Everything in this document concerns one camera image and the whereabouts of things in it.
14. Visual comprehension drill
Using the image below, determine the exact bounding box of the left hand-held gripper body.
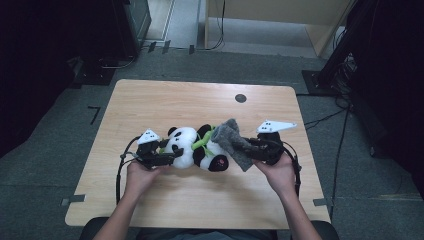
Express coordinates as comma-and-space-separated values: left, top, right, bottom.
135, 128, 162, 170

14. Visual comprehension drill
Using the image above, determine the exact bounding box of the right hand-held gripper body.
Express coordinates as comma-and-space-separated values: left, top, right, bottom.
255, 119, 298, 166

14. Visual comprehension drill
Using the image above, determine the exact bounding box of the black and white panda plush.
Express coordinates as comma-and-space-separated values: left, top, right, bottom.
159, 123, 231, 173

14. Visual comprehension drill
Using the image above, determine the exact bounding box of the grey fluffy cloth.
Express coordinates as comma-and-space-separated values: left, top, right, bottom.
210, 118, 255, 173

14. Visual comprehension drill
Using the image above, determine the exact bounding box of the person's left hand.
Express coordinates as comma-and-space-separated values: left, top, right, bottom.
125, 160, 168, 199

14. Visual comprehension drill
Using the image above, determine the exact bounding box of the person's right hand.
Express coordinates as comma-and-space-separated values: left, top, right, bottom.
252, 151, 298, 199

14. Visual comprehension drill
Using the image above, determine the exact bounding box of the grey tape strip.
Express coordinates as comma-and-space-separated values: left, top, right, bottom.
60, 194, 87, 207
312, 197, 334, 207

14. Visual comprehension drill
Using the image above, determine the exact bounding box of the person's clothed lap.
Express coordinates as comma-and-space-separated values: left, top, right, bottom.
78, 216, 340, 240

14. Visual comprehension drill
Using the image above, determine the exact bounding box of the black flat stand base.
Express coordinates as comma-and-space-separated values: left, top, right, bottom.
70, 56, 117, 88

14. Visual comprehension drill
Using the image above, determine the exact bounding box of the dark cabinet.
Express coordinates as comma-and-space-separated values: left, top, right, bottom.
111, 0, 153, 58

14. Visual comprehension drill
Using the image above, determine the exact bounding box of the light wooden furniture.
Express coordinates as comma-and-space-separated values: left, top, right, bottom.
204, 0, 355, 58

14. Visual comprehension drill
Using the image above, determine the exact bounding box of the right hand-held gripper black cable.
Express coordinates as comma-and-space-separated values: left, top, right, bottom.
281, 141, 303, 198

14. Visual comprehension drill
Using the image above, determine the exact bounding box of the hand-held gripper black cable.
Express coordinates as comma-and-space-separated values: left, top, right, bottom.
115, 134, 143, 205
281, 141, 303, 198

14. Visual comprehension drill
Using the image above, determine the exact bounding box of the left hand-held gripper black cable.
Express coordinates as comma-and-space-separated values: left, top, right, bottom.
115, 134, 143, 205

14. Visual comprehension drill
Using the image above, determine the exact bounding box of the short black floor cable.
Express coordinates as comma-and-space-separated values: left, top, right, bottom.
303, 108, 348, 131

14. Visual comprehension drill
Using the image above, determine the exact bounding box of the long black floor cable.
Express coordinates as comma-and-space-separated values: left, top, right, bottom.
328, 108, 351, 221

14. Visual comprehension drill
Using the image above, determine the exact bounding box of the black looped floor cable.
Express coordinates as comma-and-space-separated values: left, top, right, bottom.
99, 53, 138, 70

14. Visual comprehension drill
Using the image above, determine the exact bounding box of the black stand with base plate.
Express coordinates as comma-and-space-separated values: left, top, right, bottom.
301, 0, 379, 98

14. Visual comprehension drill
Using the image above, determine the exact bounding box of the black hanging cable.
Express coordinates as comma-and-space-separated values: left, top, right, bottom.
204, 0, 226, 52

